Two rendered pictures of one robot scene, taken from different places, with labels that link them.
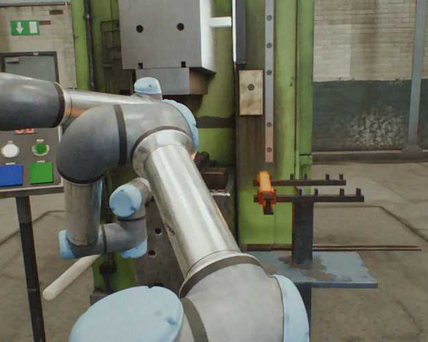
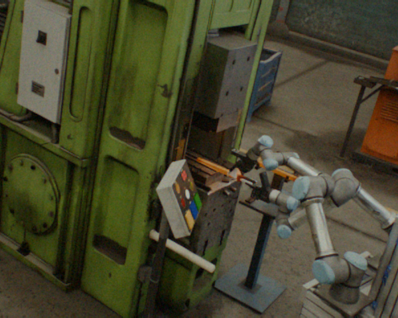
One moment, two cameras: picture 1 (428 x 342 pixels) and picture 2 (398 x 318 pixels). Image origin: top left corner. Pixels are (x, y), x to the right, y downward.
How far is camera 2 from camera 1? 3.70 m
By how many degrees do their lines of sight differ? 65
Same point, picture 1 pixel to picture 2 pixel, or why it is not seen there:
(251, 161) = (226, 149)
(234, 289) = not seen: outside the picture
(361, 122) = not seen: outside the picture
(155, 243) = (211, 218)
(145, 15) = (231, 85)
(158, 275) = (207, 235)
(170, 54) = (233, 105)
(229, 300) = not seen: outside the picture
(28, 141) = (187, 183)
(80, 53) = (172, 104)
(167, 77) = (229, 118)
